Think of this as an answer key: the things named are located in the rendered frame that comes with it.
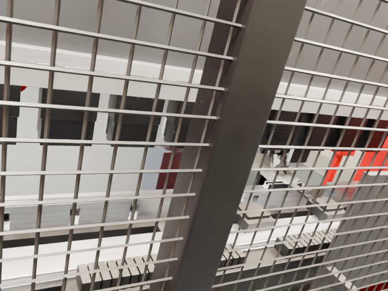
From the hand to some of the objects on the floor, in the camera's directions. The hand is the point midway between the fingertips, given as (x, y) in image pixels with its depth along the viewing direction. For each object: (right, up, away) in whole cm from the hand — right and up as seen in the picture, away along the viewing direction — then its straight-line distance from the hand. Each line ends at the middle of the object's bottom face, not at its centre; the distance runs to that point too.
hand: (279, 172), depth 165 cm
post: (-73, -124, -76) cm, 163 cm away
